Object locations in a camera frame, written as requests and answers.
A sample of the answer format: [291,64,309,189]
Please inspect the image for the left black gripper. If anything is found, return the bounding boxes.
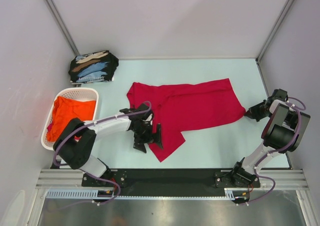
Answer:
[132,123,163,153]

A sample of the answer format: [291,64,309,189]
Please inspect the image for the red t shirt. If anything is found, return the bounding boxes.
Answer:
[126,79,246,162]

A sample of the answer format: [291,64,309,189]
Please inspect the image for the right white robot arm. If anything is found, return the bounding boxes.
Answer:
[230,89,311,187]

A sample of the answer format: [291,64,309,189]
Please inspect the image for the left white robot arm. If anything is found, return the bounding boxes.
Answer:
[53,101,164,186]

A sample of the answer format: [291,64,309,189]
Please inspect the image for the white plastic basket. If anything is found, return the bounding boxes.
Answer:
[40,87,99,151]

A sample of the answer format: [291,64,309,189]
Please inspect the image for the orange t shirt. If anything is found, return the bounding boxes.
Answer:
[46,96,96,142]

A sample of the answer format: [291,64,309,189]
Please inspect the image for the folded black printed t shirt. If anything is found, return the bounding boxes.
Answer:
[68,50,119,84]

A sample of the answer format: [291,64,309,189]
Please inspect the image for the pink garment in basket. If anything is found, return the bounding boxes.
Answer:
[46,122,53,133]

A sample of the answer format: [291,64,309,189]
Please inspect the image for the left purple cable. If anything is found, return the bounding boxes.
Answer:
[44,100,153,209]

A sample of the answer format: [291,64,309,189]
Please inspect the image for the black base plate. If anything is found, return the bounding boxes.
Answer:
[81,168,261,197]

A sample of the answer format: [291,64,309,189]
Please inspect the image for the aluminium frame rail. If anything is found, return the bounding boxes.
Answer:
[35,169,309,191]

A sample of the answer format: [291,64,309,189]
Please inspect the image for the white slotted cable duct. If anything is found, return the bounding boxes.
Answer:
[46,189,235,201]

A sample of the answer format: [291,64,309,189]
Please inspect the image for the right aluminium corner post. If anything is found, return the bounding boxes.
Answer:
[255,0,296,64]

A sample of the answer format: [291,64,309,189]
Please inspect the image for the aluminium corner post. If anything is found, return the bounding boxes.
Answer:
[43,0,80,55]
[255,0,296,64]

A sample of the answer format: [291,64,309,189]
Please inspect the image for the left aluminium corner post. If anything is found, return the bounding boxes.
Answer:
[43,0,80,55]

